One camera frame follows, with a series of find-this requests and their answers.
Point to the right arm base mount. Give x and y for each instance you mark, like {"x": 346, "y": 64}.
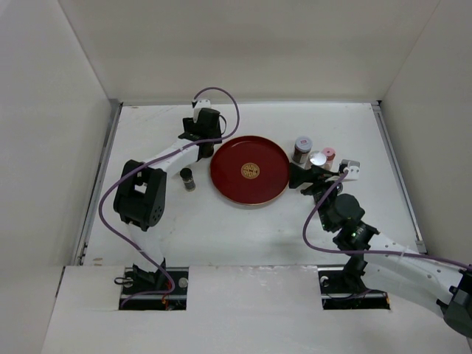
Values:
{"x": 340, "y": 291}

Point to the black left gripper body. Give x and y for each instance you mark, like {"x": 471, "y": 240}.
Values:
{"x": 189, "y": 125}

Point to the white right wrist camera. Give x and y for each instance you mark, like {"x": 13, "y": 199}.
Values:
{"x": 350, "y": 169}

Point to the pink-lid jar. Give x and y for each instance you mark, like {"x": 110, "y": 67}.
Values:
{"x": 330, "y": 155}

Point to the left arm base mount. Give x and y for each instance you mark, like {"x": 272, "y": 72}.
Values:
{"x": 146, "y": 290}

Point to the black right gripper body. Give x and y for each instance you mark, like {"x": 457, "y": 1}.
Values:
{"x": 326, "y": 222}

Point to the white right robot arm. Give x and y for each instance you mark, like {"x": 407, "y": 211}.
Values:
{"x": 438, "y": 284}

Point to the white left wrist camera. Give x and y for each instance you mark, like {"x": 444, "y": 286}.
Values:
{"x": 198, "y": 105}

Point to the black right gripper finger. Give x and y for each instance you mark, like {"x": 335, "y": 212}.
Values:
{"x": 299, "y": 176}
{"x": 310, "y": 190}

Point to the small black-lid spice jar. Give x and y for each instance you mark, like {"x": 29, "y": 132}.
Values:
{"x": 187, "y": 178}

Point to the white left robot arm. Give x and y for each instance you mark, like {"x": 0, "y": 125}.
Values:
{"x": 141, "y": 190}

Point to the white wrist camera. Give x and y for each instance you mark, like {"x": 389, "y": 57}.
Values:
{"x": 198, "y": 105}
{"x": 350, "y": 169}

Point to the white-lid dark sauce jar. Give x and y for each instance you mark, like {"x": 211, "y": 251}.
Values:
{"x": 302, "y": 149}

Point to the round red lacquer tray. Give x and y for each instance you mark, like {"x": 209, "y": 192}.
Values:
{"x": 250, "y": 170}

